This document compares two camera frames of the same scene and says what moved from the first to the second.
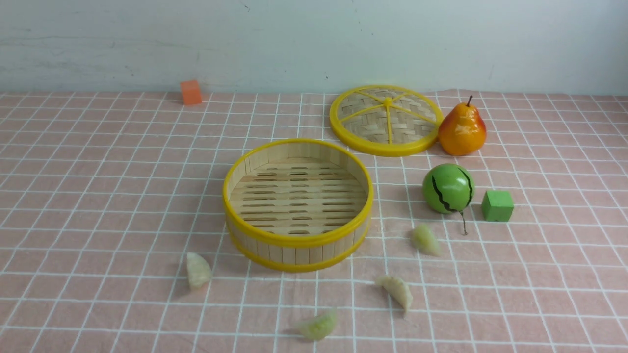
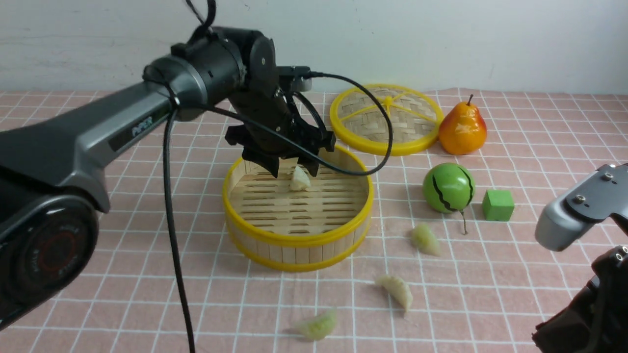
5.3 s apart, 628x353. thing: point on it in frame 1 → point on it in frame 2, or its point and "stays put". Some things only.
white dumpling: x=199 y=273 → x=300 y=180
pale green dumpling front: x=319 y=327 stays put
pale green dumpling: x=424 y=238 stays put
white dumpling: x=398 y=289 stays put
